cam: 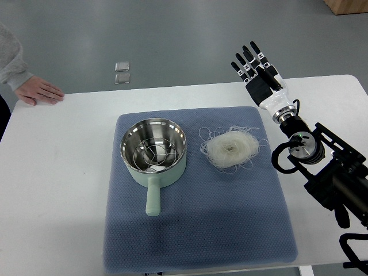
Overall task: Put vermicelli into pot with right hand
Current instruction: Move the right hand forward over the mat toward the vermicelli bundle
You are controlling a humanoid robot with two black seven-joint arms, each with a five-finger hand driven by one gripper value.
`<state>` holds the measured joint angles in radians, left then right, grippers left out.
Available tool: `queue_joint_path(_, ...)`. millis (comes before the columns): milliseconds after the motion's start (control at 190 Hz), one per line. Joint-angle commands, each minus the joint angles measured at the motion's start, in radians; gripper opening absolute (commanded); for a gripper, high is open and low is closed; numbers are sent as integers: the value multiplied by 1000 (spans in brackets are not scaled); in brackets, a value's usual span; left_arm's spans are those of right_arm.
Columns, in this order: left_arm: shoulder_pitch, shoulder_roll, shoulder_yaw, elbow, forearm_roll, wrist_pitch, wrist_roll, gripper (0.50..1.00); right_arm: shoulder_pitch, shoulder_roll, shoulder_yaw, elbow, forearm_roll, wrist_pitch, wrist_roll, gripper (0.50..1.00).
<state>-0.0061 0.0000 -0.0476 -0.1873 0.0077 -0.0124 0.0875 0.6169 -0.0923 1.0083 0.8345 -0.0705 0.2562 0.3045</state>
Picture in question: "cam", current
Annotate grey sweater sleeve forearm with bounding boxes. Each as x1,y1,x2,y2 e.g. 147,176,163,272
1,23,33,91

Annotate white vermicelli nest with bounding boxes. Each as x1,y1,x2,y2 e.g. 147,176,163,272
198,125,269,174

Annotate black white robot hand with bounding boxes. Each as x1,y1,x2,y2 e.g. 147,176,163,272
231,41,298,124

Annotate mint green steel pot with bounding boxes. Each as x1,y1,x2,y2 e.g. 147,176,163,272
121,118,187,216

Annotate person's bare hand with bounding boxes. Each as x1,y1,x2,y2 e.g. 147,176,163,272
14,76,64,106

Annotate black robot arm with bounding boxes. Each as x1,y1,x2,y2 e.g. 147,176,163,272
271,100,367,229

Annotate black cable loop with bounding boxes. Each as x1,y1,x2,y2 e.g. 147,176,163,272
271,135,305,174

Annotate blue textured mat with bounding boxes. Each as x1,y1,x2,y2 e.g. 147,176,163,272
103,106,298,274

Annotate wire steaming rack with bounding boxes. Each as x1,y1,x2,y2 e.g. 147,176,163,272
132,137,178,173

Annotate wooden box corner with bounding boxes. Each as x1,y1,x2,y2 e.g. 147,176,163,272
324,0,367,15

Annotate upper metal floor plate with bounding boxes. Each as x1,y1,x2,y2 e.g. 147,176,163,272
114,62,130,72

